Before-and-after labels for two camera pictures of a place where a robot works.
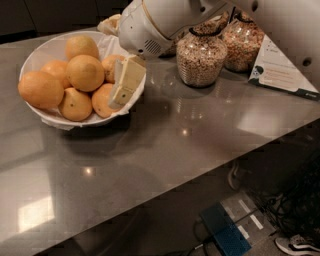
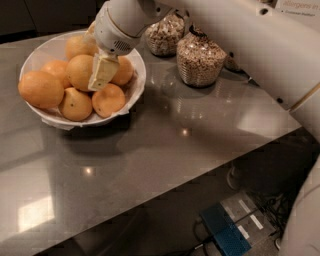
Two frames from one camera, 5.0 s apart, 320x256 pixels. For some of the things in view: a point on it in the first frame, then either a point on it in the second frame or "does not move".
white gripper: [138, 31] to [112, 37]
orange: [75, 105] does not move
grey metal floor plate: [249, 219] does not move
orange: [85, 73] does not move
